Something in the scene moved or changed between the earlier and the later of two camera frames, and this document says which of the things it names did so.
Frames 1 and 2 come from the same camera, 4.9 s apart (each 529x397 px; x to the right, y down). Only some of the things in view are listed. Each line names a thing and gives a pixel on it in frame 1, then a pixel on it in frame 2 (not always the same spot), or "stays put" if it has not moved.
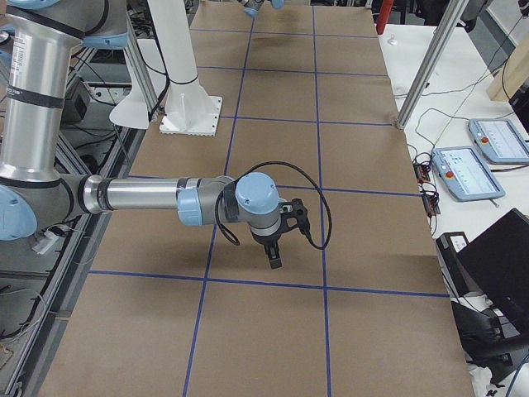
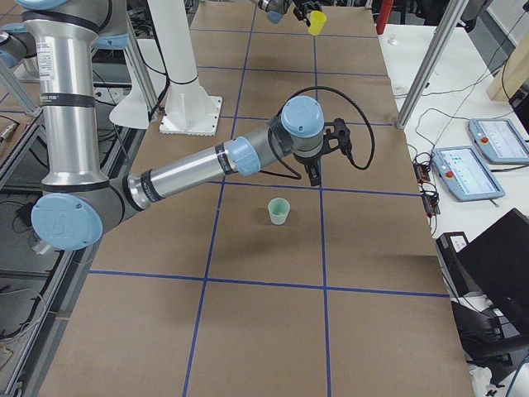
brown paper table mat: [161, 304] stays put
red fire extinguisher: [383, 16] stays put
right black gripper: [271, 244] -> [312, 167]
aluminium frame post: [455, 14] stays put
